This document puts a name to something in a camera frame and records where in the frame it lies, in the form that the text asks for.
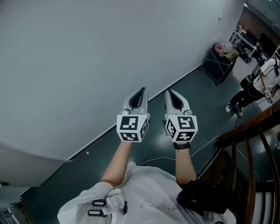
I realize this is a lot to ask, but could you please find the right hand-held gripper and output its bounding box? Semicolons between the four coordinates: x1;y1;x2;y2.
163;89;198;143

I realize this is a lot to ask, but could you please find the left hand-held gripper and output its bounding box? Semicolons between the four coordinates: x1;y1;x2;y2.
116;87;151;144

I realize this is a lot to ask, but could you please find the person's left forearm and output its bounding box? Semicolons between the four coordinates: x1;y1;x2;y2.
101;141;132;188

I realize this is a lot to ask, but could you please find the person's right forearm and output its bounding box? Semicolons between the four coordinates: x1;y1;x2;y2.
174;141;197;185

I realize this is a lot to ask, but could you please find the black wristwatch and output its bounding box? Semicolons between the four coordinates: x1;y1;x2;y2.
173;142;190;151

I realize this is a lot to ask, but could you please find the black metal cart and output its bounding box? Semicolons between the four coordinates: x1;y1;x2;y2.
200;43;238;87

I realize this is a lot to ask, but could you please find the cardboard box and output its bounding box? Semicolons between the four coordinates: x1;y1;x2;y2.
223;50;239;62

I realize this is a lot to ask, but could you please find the clear plastic bag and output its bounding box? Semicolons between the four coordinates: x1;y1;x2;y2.
213;40;233;54

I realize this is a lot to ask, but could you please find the dark wooden chair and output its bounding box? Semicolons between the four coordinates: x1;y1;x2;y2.
196;106;280;224

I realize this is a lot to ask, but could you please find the person's white shirt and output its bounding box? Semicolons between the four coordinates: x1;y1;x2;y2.
57;161;238;224

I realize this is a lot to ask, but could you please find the black waist bag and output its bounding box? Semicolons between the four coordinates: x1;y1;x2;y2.
176;180;238;216

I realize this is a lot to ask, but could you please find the office desk with monitors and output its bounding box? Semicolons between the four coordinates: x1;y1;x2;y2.
231;24;263;64

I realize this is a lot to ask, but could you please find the white floor cable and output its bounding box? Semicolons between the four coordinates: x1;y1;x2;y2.
139;135;220;167

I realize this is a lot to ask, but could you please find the black strap buckle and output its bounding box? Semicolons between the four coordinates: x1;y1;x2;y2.
87;209;108;217
91;199;108;207

